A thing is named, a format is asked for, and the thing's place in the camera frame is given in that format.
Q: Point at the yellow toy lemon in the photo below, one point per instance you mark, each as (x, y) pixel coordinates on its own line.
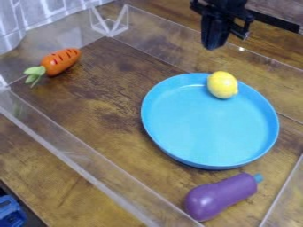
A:
(222, 84)

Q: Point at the orange toy carrot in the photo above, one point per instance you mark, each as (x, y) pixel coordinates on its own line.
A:
(54, 64)

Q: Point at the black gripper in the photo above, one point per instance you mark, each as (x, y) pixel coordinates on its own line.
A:
(224, 17)

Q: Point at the blue round tray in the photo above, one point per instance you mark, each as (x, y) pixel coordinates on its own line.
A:
(207, 132)

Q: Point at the purple toy eggplant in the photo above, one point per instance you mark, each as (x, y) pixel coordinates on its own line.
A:
(208, 199)

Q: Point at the clear acrylic enclosure wall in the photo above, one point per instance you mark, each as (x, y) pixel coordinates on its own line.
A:
(76, 155)

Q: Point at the blue plastic object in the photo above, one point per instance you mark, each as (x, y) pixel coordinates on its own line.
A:
(12, 215)

